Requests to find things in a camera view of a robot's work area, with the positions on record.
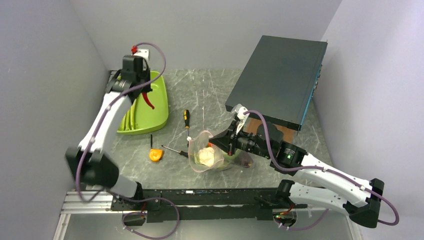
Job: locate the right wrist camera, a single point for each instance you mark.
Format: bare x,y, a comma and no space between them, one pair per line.
240,116

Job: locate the orange tape measure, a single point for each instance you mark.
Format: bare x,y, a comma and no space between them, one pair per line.
155,155

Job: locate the red chili pepper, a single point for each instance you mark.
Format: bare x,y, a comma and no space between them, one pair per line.
147,101

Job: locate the black yellow screwdriver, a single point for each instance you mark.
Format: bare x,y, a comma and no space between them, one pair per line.
180,152
186,116

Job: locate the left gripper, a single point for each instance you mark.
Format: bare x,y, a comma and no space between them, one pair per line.
146,72

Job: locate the dark grey box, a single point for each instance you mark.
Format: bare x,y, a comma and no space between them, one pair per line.
279,79

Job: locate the clear zip top bag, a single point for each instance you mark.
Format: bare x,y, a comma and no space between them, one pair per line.
202,141

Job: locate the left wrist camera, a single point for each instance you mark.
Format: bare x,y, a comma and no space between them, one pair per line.
141,52

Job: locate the aluminium frame rail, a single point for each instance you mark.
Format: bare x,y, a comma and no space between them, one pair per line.
72,205

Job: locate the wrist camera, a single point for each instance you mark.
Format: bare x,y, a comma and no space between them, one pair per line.
141,52
240,116

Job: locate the green plastic tray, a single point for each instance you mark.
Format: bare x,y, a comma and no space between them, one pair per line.
148,120

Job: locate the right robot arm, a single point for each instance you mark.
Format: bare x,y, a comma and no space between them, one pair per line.
356,198

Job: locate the dark red onion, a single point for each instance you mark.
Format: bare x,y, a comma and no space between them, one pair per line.
244,160

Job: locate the white cauliflower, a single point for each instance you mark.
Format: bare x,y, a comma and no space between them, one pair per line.
206,156

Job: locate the wooden block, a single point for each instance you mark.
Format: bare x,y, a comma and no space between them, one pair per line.
281,130

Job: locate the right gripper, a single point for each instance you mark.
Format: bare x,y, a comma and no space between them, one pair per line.
225,140

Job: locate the celery stalk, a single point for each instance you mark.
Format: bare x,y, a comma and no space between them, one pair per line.
128,121

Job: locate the green cabbage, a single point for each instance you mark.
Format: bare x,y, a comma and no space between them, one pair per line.
230,159

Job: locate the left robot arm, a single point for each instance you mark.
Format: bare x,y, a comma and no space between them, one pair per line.
89,161

